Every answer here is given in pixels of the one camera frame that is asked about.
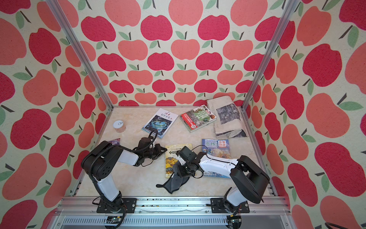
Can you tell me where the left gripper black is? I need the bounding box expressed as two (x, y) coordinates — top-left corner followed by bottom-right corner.
(144, 144), (168, 160)

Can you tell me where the yellow picture book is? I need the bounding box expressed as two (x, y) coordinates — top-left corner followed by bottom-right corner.
(165, 143), (193, 178)

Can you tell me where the blue science book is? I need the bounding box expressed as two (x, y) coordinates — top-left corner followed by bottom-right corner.
(142, 108), (178, 138)

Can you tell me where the grey microfibre cloth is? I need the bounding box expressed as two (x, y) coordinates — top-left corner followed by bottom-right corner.
(156, 172), (189, 194)

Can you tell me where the blue sunflower magazine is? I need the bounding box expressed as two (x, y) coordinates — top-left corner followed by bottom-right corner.
(201, 138), (232, 179)

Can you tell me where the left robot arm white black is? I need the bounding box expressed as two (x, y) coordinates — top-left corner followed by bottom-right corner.
(81, 137), (167, 207)

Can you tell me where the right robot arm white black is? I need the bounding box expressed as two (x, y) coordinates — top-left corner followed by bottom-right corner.
(167, 152), (270, 213)

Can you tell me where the red green book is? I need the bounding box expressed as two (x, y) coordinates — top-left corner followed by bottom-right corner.
(179, 105), (217, 133)

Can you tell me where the purple candy bag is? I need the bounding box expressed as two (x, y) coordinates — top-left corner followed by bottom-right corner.
(108, 138), (120, 145)

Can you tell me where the white round tape roll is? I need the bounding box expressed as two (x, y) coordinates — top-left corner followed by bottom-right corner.
(113, 120), (126, 133)

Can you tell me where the folded newspaper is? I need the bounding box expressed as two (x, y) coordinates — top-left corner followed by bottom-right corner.
(207, 95), (247, 138)

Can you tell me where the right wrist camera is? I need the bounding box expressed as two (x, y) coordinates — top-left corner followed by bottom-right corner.
(177, 146), (197, 165)

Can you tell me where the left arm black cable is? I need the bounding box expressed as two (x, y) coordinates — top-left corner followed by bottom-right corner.
(88, 129), (158, 201)

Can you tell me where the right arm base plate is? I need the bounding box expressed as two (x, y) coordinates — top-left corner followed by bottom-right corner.
(207, 198), (250, 214)

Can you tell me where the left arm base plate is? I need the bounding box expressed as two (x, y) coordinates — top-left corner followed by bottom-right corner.
(96, 198), (137, 214)

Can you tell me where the aluminium front rail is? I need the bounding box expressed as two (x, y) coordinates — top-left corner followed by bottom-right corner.
(47, 196), (296, 229)

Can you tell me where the right aluminium frame post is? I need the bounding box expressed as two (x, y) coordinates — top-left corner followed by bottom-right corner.
(241, 0), (300, 112)

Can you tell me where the aluminium frame post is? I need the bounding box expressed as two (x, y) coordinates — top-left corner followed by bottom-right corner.
(241, 0), (300, 112)
(46, 0), (113, 111)

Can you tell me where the left aluminium frame post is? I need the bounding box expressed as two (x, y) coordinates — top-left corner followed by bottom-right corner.
(46, 0), (113, 111)

